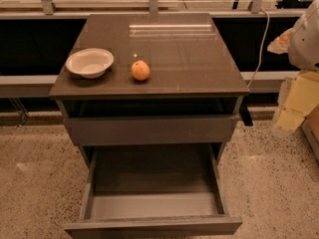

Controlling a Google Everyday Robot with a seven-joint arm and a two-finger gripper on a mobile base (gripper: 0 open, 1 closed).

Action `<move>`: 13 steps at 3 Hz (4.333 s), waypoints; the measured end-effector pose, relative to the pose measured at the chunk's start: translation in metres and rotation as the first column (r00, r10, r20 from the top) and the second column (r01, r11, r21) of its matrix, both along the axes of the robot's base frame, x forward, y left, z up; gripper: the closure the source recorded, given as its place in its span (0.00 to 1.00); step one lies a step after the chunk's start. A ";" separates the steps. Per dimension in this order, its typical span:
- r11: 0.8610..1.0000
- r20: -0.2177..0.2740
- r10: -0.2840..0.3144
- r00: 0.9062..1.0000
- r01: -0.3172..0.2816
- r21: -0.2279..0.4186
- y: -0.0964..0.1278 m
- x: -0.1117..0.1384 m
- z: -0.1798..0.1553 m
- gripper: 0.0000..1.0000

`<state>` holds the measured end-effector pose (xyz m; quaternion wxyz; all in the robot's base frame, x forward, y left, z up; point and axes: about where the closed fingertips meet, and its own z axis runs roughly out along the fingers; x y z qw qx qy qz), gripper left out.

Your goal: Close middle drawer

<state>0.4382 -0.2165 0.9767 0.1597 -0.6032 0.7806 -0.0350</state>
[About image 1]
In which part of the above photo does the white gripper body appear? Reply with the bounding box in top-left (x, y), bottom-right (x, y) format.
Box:
top-left (271, 71), bottom-right (319, 137)

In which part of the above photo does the grey drawer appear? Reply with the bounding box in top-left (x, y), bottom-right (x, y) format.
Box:
top-left (65, 143), bottom-right (242, 239)
top-left (60, 98), bottom-right (241, 146)

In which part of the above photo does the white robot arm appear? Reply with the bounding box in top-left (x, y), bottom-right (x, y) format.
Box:
top-left (267, 0), bottom-right (319, 137)

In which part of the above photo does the grey top drawer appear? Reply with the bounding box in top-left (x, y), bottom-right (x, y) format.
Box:
top-left (60, 98), bottom-right (241, 146)

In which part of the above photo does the cardboard box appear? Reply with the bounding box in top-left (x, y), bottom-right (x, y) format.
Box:
top-left (302, 106), bottom-right (319, 160)

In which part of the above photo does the orange fruit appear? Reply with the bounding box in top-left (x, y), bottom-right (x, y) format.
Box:
top-left (131, 61), bottom-right (151, 81)

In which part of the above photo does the white bowl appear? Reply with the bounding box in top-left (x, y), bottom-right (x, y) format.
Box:
top-left (66, 48), bottom-right (114, 79)

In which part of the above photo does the metal window railing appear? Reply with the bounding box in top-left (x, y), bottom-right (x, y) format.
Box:
top-left (0, 0), bottom-right (319, 18)

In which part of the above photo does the white cable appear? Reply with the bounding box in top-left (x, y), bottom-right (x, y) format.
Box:
top-left (246, 7), bottom-right (271, 89)

